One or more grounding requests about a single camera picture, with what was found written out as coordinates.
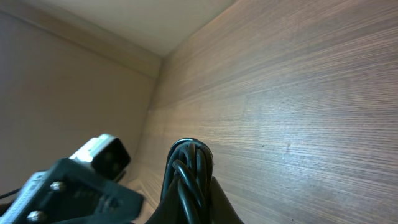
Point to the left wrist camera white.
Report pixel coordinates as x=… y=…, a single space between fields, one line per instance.
x=104 y=155

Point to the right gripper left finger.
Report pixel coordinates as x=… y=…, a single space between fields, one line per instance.
x=170 y=209

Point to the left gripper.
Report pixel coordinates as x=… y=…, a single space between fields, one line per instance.
x=70 y=193

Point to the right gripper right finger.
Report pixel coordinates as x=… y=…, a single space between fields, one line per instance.
x=221 y=210

